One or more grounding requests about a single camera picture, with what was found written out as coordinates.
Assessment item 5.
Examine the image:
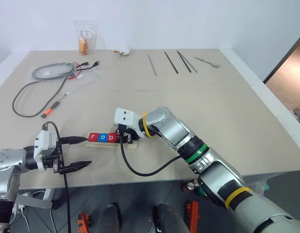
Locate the wooden letter tray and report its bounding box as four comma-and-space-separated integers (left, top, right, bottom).
84, 140, 138, 150

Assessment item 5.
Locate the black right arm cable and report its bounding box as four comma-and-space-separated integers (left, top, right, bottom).
120, 140, 182, 177

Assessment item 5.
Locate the black chopstick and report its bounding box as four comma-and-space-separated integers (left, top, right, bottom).
163, 51, 179, 74
176, 50, 192, 73

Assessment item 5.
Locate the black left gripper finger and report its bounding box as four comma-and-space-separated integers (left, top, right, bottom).
59, 136, 88, 146
61, 160, 93, 175

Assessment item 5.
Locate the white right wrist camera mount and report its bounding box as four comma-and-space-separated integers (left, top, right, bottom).
114, 108, 150, 139

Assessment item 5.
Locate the orange and black screwdriver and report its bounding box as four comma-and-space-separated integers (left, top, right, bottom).
40, 91, 76, 120

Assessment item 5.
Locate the grey chopstick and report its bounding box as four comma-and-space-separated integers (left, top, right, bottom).
180, 52, 198, 73

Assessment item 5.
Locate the small white rounded object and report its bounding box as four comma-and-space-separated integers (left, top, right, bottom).
113, 46, 131, 57

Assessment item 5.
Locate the long dark cable loop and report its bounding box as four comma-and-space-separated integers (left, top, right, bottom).
12, 76, 68, 119

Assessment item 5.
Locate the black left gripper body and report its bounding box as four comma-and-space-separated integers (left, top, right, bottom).
42, 139, 65, 175

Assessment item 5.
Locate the orange clamp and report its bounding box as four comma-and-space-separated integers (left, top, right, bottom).
76, 212, 91, 229
185, 200, 199, 232

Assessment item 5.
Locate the drink can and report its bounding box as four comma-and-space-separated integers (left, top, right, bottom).
181, 182, 197, 194

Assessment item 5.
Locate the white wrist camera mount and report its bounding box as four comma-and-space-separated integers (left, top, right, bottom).
34, 130, 59, 172
114, 108, 150, 139

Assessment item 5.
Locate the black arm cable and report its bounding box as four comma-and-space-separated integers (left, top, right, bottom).
120, 140, 182, 177
42, 121, 72, 233

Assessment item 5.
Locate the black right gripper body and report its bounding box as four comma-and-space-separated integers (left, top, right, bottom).
116, 123, 141, 142

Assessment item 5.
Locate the clear pouch with orange contents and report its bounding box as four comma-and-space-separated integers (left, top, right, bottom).
73, 20, 97, 56

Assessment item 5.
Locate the black USB cable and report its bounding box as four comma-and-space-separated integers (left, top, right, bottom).
72, 60, 101, 71

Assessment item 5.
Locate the silver metal chopstick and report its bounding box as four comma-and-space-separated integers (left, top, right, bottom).
147, 53, 158, 76

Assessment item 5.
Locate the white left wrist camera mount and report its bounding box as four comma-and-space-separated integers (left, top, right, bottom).
34, 130, 59, 172

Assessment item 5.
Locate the grey metal spoon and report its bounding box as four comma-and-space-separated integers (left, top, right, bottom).
194, 56, 221, 68

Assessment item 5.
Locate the grey metal bracket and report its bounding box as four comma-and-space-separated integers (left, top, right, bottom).
15, 188, 54, 210

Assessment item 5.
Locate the grey coiled cable in bag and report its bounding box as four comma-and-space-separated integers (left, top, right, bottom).
26, 63, 105, 85

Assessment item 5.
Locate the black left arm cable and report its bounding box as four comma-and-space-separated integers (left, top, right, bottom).
42, 121, 72, 233

